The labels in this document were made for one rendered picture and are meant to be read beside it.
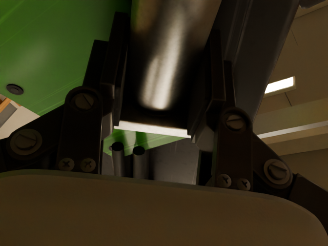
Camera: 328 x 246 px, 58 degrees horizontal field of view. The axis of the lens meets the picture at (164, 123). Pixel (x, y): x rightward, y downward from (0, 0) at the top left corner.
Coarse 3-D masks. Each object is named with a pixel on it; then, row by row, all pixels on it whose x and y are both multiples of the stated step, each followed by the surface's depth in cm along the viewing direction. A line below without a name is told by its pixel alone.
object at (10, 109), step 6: (0, 102) 550; (6, 102) 511; (0, 108) 501; (6, 108) 515; (12, 108) 523; (0, 114) 506; (6, 114) 513; (12, 114) 521; (0, 120) 504; (6, 120) 511; (0, 126) 502
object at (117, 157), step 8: (112, 144) 23; (120, 144) 23; (112, 152) 23; (120, 152) 23; (136, 152) 22; (144, 152) 22; (120, 160) 23; (128, 160) 26; (136, 160) 23; (144, 160) 23; (120, 168) 24; (128, 168) 27; (136, 168) 23; (144, 168) 26; (120, 176) 25; (128, 176) 28; (136, 176) 24; (144, 176) 27
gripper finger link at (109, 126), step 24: (120, 24) 12; (96, 48) 12; (120, 48) 11; (96, 72) 11; (120, 72) 10; (120, 96) 11; (48, 120) 10; (24, 144) 9; (48, 144) 9; (48, 168) 10
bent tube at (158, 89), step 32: (160, 0) 9; (192, 0) 9; (160, 32) 10; (192, 32) 10; (128, 64) 12; (160, 64) 11; (192, 64) 11; (128, 96) 14; (160, 96) 12; (128, 128) 14; (160, 128) 13
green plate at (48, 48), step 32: (0, 0) 13; (32, 0) 13; (64, 0) 13; (96, 0) 13; (128, 0) 13; (0, 32) 15; (32, 32) 14; (64, 32) 14; (96, 32) 14; (0, 64) 16; (32, 64) 16; (64, 64) 16; (32, 96) 19; (64, 96) 19
